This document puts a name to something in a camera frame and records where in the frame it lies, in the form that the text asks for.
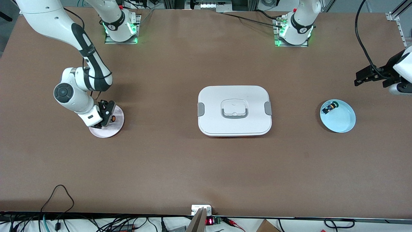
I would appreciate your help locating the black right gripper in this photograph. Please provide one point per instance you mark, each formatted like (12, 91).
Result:
(105, 109)

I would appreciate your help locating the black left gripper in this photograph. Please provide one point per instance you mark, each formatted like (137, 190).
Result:
(386, 72)

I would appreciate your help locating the orange push-button switch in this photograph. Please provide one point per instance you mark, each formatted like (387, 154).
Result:
(113, 119)

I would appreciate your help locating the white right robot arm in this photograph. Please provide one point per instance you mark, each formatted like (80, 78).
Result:
(70, 93)

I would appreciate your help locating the pink plate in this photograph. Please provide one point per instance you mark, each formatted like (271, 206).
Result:
(112, 129)

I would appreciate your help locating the light blue plate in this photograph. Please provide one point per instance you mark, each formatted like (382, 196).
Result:
(341, 119)

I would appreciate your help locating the black power adapter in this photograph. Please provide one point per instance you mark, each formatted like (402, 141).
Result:
(124, 227)

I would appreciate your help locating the white lidded container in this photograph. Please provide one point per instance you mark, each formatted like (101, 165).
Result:
(235, 125)

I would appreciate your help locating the small white block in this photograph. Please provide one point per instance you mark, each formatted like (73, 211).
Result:
(197, 208)

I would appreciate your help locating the grey-brown slanted bar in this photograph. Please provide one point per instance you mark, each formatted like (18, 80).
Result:
(196, 224)

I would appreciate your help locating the red digit display module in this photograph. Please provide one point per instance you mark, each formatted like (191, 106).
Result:
(210, 221)

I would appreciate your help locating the white device with sockets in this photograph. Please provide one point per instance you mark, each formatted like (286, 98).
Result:
(212, 5)

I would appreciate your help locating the red clip leads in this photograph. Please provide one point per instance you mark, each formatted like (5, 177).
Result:
(230, 221)

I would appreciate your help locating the brown cardboard piece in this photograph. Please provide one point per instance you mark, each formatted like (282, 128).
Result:
(267, 227)

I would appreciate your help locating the green push-button switch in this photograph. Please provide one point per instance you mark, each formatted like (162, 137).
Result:
(329, 109)

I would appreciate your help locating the aluminium frame profile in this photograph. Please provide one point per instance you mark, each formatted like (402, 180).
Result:
(394, 15)

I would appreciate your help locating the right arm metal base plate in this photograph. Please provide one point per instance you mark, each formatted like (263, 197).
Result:
(109, 41)

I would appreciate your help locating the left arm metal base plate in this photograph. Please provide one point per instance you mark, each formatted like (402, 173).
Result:
(276, 44)

